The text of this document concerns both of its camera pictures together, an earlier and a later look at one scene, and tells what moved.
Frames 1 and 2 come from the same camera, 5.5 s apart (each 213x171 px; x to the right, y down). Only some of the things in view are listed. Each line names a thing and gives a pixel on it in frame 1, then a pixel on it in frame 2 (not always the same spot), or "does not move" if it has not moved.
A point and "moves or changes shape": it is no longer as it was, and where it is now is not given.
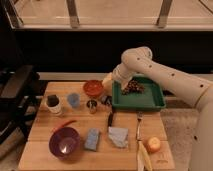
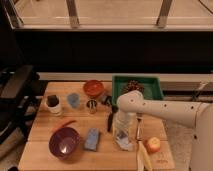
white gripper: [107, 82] → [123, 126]
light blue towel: [119, 136] moves or changes shape
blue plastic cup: [73, 99] does not move
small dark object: [107, 100] does not move
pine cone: [133, 86] does not move
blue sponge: [92, 137] does not move
